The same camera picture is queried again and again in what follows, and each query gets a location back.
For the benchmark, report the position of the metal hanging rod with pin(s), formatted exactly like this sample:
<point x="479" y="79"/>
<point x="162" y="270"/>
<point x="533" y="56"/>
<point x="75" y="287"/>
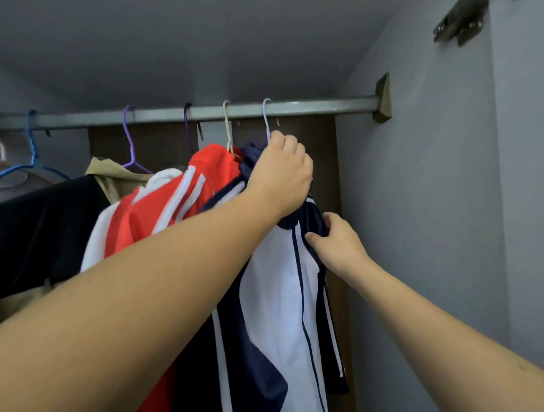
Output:
<point x="320" y="107"/>

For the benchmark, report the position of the person's right forearm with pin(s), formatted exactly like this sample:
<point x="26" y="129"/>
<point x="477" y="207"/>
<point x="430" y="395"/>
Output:
<point x="445" y="352"/>

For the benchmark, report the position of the white jacket with red stripes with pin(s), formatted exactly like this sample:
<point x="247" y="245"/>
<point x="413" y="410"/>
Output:
<point x="97" y="238"/>

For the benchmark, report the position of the beige hanger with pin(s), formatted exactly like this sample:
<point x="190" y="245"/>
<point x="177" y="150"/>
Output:
<point x="227" y="122"/>

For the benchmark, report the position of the person's right hand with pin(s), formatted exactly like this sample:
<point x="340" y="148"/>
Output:
<point x="342" y="250"/>

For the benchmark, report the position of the khaki and black jacket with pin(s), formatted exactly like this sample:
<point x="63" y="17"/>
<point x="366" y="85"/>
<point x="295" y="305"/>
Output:
<point x="40" y="231"/>

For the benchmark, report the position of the brass rod bracket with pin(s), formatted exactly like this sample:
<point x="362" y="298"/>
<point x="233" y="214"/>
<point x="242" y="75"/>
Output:
<point x="383" y="96"/>

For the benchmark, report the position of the person's left hand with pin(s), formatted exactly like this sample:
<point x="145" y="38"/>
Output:
<point x="282" y="177"/>

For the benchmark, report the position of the white wardrobe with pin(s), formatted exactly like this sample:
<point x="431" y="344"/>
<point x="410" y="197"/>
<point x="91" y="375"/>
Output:
<point x="414" y="217"/>

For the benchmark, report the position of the red and white jacket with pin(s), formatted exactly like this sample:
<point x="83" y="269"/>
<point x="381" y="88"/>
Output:
<point x="147" y="208"/>

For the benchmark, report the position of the navy and white jacket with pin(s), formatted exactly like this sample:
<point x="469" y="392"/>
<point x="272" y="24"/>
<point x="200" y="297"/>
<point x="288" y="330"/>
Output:
<point x="276" y="346"/>

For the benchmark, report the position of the person's left forearm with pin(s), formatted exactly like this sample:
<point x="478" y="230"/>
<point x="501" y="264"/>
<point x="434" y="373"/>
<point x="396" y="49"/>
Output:
<point x="116" y="323"/>

